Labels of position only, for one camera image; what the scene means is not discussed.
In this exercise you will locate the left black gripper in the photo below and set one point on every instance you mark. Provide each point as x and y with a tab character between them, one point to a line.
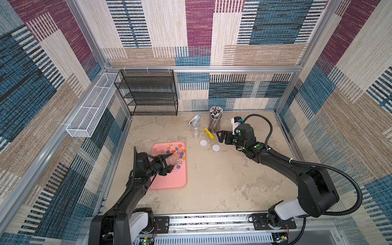
165	169

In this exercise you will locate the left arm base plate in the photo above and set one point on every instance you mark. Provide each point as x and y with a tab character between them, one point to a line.
159	225

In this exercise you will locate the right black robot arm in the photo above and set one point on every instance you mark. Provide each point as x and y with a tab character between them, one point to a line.
316	191

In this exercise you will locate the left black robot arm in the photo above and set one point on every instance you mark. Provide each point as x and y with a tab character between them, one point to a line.
123	222

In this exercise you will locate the white wire mesh basket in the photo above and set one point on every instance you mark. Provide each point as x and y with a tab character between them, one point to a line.
84	123

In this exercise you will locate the white lid candy jar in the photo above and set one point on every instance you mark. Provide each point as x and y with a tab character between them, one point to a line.
174	160

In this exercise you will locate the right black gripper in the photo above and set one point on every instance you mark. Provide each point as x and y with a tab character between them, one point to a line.
228	138

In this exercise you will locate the translucent white jar lid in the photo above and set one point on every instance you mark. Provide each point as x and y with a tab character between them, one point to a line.
203	143

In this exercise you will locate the grey stapler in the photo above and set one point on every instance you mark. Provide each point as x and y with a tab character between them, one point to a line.
195	120

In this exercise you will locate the black wire shelf rack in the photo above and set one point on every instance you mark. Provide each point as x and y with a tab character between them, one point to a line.
148	92

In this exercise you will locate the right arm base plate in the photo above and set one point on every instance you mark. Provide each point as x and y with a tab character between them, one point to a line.
266	221

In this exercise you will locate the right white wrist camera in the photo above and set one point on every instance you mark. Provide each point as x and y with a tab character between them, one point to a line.
236	121

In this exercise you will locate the clear cup of pencils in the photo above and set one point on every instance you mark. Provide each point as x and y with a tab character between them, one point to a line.
215	116

